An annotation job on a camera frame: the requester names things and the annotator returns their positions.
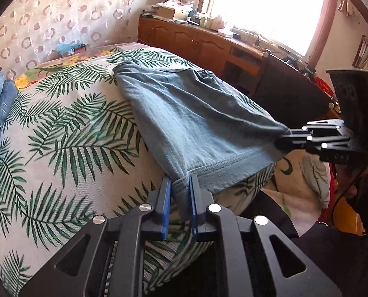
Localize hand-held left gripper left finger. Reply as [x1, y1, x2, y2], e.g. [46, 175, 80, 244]
[19, 176, 172, 297]

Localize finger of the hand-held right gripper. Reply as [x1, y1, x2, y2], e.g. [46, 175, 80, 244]
[275, 133, 354, 161]
[291, 120, 354, 137]

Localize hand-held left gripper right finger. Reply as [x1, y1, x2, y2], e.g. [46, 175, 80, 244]
[188, 173, 343, 297]

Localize light blue pants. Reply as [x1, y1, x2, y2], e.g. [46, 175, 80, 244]
[114, 59, 291, 221]

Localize cream printed cloth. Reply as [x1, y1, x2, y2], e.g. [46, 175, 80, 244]
[258, 155, 332, 239]

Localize palm leaf bed sheet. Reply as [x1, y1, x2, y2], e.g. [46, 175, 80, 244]
[0, 48, 277, 297]

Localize wooden framed window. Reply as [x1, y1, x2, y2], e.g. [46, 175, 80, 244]
[199, 0, 340, 60]

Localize long wooden cabinet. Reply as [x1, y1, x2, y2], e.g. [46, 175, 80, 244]
[138, 17, 296, 97]

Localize floral blanket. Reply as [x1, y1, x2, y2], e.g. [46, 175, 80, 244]
[14, 42, 141, 91]

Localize open cardboard box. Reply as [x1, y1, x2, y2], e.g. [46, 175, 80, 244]
[157, 4, 191, 21]

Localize cardboard box with blue bag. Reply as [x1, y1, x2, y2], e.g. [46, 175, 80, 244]
[58, 40, 86, 57]

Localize circle patterned sheer curtain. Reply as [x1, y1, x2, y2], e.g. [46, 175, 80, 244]
[0, 0, 141, 80]

